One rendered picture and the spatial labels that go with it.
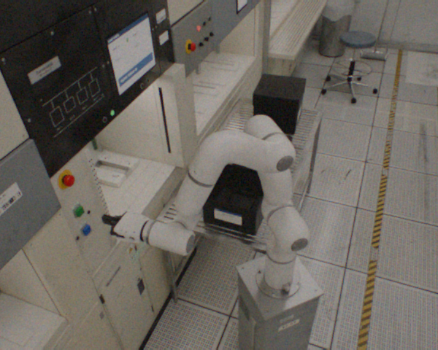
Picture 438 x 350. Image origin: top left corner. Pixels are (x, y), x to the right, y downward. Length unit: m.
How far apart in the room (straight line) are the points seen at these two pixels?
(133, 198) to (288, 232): 0.89
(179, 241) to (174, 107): 0.82
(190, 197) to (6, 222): 0.52
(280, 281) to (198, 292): 1.05
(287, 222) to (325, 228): 1.63
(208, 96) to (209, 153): 1.65
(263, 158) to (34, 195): 0.69
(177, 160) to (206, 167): 0.99
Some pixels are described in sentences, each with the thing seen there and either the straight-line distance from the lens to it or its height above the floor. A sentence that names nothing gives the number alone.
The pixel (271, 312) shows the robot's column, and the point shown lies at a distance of 1.66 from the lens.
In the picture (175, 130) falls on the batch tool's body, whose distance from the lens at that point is 1.97.
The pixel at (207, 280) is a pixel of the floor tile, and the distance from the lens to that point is 2.66.
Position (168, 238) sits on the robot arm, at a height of 1.23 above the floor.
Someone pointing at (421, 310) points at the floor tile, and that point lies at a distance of 2.77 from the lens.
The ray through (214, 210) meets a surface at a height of 0.87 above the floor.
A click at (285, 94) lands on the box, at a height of 1.01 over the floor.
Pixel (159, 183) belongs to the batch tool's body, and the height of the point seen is 0.87.
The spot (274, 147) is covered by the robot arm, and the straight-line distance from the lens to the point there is 1.07.
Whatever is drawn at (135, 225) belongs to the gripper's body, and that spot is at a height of 1.23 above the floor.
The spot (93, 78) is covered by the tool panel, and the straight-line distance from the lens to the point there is 1.43.
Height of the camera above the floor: 2.19
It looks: 42 degrees down
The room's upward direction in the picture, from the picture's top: 3 degrees counter-clockwise
